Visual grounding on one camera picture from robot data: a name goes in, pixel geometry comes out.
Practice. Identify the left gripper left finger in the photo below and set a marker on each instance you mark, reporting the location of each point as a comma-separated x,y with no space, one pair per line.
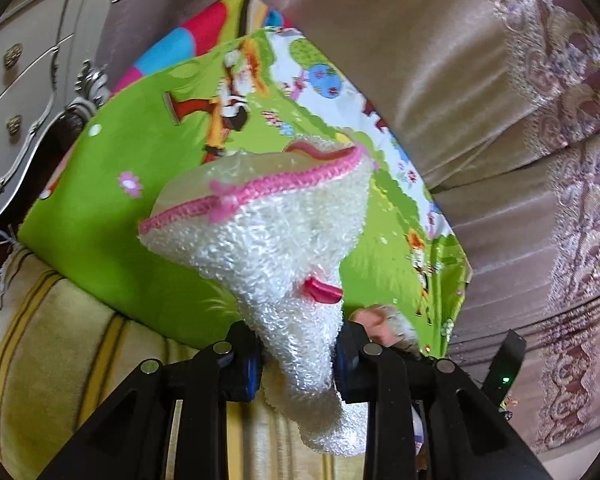
167,421

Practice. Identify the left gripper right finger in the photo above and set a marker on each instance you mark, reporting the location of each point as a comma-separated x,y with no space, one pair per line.
426,417

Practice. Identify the white fluffy cloth pink trim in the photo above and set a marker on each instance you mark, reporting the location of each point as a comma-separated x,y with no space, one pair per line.
273,229

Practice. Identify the pile of small clothes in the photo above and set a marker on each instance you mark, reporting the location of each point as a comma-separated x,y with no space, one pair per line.
387,326

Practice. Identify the striped beige sofa cushion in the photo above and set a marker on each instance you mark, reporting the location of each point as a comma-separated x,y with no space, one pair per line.
62,352

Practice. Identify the beige curtain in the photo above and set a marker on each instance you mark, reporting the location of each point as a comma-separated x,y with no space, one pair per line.
497,102

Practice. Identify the white drawer cabinet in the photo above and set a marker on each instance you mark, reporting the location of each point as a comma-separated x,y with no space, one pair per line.
47,67

